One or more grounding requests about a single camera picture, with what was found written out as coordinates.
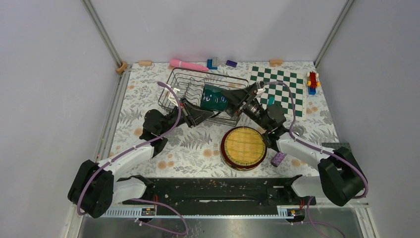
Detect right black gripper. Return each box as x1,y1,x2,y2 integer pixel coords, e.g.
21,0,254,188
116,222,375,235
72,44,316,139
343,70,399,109
216,84,270,131

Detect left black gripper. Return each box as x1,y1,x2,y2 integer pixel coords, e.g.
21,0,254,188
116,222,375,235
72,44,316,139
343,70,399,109
159,97,214,135

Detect dark green mug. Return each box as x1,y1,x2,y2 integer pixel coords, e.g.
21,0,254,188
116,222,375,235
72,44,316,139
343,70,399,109
200,84,227,112

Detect beige plate dark red rim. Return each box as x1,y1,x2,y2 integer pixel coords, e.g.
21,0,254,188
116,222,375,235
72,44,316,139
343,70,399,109
220,126,268,172

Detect yellow woven bamboo tray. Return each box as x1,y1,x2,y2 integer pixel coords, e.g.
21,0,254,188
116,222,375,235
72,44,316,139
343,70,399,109
223,128,266,164

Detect mint green flower plate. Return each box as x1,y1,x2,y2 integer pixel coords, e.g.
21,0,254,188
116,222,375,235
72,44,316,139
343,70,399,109
222,158,259,173

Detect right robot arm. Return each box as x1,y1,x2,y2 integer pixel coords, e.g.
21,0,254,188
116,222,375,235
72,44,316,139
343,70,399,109
221,83,368,206

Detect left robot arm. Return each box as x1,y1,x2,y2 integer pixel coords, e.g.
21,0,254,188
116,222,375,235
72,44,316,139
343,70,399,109
67,98,217,218

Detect floral tablecloth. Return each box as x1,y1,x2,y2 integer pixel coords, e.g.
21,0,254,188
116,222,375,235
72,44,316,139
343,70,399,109
98,63,338,178

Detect green white chessboard mat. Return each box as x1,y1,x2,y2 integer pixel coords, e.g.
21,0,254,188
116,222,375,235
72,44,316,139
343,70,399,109
249,65,307,118

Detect purple lego brick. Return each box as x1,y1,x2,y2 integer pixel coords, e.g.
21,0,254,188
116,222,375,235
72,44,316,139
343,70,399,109
225,60,238,68

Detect blue grey lego bricks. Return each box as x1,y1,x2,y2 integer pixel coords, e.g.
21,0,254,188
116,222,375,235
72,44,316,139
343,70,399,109
207,57,218,70

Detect pink toy bat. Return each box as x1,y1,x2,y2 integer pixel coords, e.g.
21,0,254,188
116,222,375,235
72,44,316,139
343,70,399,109
169,59,209,71

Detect right wooden block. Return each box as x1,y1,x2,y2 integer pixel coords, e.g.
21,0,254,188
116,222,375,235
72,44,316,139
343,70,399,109
269,59,284,67

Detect purple glitter tube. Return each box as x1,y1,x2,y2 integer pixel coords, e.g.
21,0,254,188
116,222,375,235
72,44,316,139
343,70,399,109
270,152,287,167

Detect left wooden block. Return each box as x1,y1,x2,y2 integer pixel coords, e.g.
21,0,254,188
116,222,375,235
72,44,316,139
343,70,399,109
138,60,152,66

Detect red yellow blue lego toy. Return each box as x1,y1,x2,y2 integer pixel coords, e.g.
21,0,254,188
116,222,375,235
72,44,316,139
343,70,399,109
307,71,320,95

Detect corner wooden block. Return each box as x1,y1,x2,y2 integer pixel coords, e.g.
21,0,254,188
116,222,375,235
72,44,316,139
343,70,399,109
115,61,128,74

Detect grey lego baseplate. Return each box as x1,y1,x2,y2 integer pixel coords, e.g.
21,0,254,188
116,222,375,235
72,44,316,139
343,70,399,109
321,142,351,151

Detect black wire dish rack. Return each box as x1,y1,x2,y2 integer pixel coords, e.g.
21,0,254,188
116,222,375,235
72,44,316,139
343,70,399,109
158,68,249,126

